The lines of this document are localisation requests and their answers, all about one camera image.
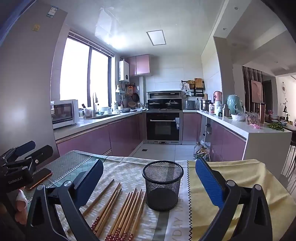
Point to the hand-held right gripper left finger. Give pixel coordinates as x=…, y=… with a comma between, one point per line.
x=92, y=177

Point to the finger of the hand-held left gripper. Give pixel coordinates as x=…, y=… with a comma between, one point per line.
x=24, y=146
x=44, y=151

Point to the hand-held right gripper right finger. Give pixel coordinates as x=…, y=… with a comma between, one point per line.
x=208, y=183

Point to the bunch of wooden chopsticks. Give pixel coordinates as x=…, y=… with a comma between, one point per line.
x=124, y=208

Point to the black mesh utensil holder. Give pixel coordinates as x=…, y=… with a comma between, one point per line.
x=161, y=192

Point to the person's left hand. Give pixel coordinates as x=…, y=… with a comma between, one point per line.
x=22, y=199

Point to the black smartphone orange case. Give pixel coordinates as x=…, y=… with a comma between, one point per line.
x=41, y=177

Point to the plastic bags with groceries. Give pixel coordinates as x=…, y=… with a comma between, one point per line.
x=205, y=150

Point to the green patterned tablecloth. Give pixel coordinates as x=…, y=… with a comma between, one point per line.
x=129, y=171

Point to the yellow cloth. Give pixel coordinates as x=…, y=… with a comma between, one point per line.
x=249, y=171

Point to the white microwave oven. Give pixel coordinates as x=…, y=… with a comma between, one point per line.
x=64, y=113

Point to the pink kitchen base cabinets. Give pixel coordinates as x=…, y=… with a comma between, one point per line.
x=124, y=134

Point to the grey refrigerator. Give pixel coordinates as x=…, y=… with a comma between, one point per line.
x=30, y=92

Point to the steel kitchen faucet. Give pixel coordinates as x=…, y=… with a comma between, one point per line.
x=94, y=102

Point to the white bowl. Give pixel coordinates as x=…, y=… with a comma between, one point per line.
x=238, y=117

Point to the built-in black oven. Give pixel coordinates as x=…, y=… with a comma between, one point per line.
x=161, y=127

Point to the steel thermos flask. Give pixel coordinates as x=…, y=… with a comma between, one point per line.
x=226, y=111

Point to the clear plastic food container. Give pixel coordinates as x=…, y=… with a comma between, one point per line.
x=252, y=119

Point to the stainless steel stockpot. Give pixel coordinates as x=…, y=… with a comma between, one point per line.
x=205, y=105

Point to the silver rice cooker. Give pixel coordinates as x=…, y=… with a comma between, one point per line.
x=190, y=105

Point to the mint green appliance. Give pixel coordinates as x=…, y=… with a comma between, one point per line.
x=234, y=103

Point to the black pot glass lid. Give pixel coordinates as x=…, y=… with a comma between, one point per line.
x=171, y=104
x=154, y=105

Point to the pink kettle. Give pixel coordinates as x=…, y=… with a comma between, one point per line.
x=217, y=96

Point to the kitchen window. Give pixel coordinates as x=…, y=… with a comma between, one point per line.
x=74, y=69

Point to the green leafy vegetables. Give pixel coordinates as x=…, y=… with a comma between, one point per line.
x=275, y=126

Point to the copper tumbler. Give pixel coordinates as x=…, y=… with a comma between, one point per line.
x=262, y=113

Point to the steel range hood stove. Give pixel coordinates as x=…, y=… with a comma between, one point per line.
x=164, y=94

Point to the white water heater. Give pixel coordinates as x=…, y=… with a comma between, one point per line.
x=123, y=70

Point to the yellow fridge sticker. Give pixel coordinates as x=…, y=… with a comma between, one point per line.
x=36, y=27

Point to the white fridge label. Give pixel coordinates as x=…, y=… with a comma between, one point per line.
x=52, y=12

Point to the ceiling light panel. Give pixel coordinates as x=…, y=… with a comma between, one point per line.
x=156, y=37

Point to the wall rack with cutting boards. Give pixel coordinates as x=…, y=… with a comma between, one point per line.
x=196, y=87

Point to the framed wall picture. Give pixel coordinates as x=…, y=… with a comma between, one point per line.
x=256, y=91

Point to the wall clock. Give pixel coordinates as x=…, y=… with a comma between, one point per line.
x=284, y=87

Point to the pink wall cabinet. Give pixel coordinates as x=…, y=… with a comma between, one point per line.
x=142, y=64

